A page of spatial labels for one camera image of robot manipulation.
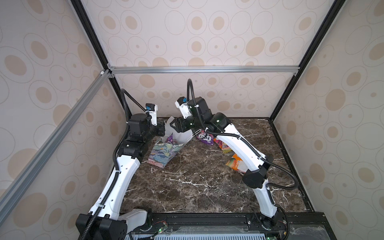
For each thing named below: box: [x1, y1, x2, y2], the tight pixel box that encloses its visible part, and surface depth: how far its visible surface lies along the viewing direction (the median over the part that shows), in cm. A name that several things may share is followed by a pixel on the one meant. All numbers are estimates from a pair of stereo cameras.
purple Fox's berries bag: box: [165, 132, 174, 144], surface depth 90 cm
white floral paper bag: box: [147, 116, 201, 168], surface depth 81 cm
